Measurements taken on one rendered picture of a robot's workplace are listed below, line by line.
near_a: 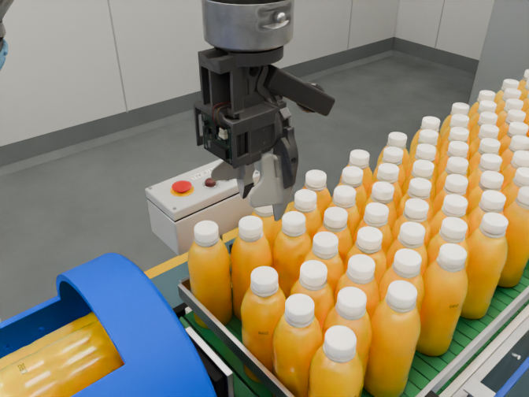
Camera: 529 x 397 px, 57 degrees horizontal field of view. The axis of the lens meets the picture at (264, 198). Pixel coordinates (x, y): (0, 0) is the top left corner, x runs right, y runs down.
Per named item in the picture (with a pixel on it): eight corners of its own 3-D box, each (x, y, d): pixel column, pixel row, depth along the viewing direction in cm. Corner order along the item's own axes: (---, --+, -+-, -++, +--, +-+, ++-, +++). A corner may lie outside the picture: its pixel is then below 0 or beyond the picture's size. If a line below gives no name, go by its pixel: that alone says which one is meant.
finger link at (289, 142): (265, 184, 58) (253, 114, 55) (276, 179, 59) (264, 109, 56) (292, 192, 54) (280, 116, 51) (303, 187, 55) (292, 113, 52)
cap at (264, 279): (251, 275, 72) (251, 265, 71) (278, 276, 72) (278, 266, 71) (249, 294, 69) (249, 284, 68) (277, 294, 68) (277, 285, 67)
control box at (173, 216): (151, 231, 94) (144, 187, 89) (233, 194, 105) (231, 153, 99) (179, 257, 88) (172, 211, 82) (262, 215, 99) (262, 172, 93)
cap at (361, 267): (378, 270, 73) (379, 261, 72) (365, 285, 70) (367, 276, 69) (355, 260, 75) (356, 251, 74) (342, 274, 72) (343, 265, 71)
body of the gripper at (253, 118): (195, 150, 56) (186, 43, 49) (253, 128, 60) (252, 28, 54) (236, 176, 51) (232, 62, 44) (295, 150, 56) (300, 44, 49)
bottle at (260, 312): (245, 347, 84) (242, 266, 73) (286, 349, 83) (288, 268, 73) (241, 384, 78) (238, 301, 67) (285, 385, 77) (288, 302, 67)
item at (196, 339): (183, 389, 74) (175, 334, 67) (197, 380, 75) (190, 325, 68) (222, 438, 68) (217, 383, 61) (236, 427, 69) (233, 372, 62)
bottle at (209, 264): (240, 317, 89) (237, 237, 79) (208, 335, 86) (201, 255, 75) (217, 295, 94) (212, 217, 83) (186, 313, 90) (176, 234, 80)
